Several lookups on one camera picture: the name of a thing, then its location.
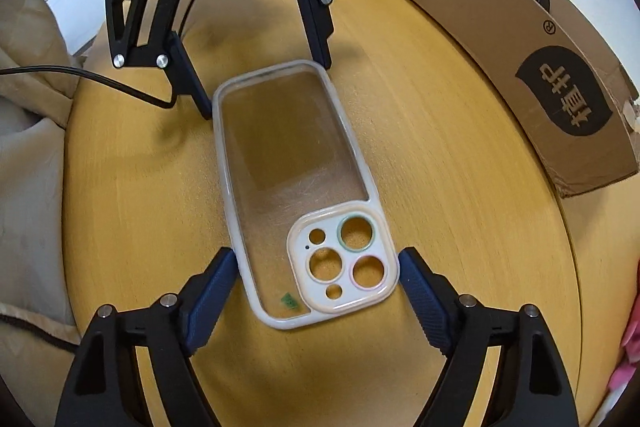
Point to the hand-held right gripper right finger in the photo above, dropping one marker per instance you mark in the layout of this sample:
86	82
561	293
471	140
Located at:
425	297

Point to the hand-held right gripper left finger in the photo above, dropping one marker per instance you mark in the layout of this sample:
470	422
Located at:
210	302

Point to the clear white phone case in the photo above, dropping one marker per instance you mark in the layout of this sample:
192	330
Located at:
280	157

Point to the brown cardboard box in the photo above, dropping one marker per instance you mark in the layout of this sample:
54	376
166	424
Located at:
475	22

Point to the white cloth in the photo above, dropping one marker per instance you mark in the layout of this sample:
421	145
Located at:
70	7

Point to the beige cloth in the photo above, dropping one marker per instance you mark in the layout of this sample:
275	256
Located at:
30	182

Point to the bright pink plush toy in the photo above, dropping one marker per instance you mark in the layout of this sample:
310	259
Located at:
627	357

